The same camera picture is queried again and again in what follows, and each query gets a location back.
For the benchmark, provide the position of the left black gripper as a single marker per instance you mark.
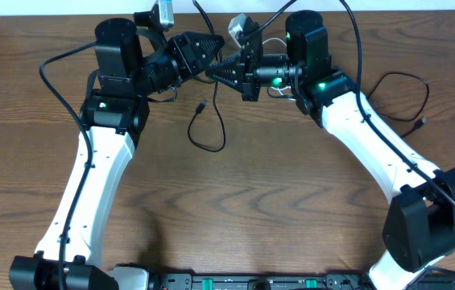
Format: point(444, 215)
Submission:
point(178, 53)

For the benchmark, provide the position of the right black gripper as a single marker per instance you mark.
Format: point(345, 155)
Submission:
point(246, 65)

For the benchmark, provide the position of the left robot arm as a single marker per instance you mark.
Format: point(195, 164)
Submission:
point(135, 60)

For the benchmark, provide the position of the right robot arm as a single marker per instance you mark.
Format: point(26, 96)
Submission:
point(419, 229)

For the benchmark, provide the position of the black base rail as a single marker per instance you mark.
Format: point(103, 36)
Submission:
point(251, 282)

